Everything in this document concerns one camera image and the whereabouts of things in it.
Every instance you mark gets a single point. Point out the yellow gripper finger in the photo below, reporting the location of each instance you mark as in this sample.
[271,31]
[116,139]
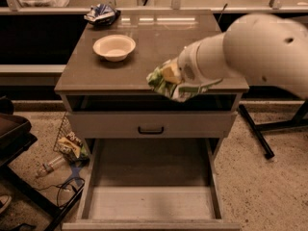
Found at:
[171,73]

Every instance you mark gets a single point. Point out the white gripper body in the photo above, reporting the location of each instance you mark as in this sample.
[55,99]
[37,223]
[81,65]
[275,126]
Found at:
[188,64]

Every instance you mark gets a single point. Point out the green jalapeno chip bag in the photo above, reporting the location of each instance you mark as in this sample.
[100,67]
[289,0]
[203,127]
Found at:
[166,87]

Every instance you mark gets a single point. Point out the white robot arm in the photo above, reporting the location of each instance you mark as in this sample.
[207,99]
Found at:
[263,48]

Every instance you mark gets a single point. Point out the grey drawer cabinet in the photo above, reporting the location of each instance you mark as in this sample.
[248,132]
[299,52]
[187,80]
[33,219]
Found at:
[91,84]

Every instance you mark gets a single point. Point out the blue white chip bag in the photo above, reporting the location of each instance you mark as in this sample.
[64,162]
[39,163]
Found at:
[102,14]

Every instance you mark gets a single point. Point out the open pulled-out drawer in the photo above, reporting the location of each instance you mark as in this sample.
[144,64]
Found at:
[151,185]

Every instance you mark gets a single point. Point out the green chip bag on floor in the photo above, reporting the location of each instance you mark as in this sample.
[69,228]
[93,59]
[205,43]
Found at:
[72,147]

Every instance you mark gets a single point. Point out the white paper bowl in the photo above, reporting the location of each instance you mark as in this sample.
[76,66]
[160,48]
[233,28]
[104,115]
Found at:
[114,48]

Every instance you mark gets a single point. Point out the black metal stand leg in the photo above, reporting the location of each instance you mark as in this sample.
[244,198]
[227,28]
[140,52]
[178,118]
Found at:
[297,121]

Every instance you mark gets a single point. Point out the blue tape floor marker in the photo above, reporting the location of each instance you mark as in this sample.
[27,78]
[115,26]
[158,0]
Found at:
[75,177]

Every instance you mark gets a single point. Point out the clear plastic bottle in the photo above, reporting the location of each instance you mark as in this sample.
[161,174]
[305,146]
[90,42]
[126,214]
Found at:
[47,168]

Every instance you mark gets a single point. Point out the black chair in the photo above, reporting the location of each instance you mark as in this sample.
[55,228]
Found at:
[23,212]

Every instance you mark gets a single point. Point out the closed drawer with black handle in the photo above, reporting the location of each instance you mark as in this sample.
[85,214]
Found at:
[134,125]

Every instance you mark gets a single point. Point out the wire mesh basket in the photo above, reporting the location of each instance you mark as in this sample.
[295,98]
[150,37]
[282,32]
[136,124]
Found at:
[64,129]

